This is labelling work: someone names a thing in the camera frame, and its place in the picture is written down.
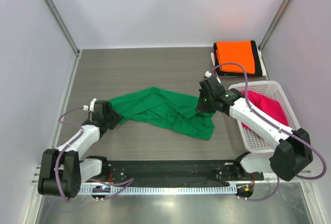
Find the green t-shirt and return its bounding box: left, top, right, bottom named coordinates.
left=109, top=87, right=215, bottom=140

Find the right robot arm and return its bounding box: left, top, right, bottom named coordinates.
left=197, top=76, right=313, bottom=182

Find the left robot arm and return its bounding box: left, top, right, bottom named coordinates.
left=38, top=99, right=123, bottom=201

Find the folded orange t-shirt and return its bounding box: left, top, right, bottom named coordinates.
left=215, top=40, right=256, bottom=74

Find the folded black t-shirt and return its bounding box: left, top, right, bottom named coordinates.
left=213, top=40, right=263, bottom=77

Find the pink t-shirt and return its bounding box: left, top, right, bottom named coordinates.
left=248, top=91, right=289, bottom=126

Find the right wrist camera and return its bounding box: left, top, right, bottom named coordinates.
left=204, top=71, right=221, bottom=84

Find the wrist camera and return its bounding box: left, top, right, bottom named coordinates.
left=83, top=98, right=97, bottom=112
left=204, top=71, right=221, bottom=84

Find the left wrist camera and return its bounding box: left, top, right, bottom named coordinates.
left=83, top=98, right=97, bottom=112

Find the white slotted cable duct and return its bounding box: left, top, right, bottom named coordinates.
left=78, top=184, right=237, bottom=196

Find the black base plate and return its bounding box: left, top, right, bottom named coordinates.
left=108, top=160, right=264, bottom=188

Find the right aluminium frame post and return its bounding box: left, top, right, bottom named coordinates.
left=259, top=0, right=292, bottom=51

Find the aluminium frame post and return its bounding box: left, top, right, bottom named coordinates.
left=259, top=0, right=292, bottom=51
left=44, top=0, right=80, bottom=56

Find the left aluminium frame post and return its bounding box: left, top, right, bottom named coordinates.
left=44, top=0, right=80, bottom=56

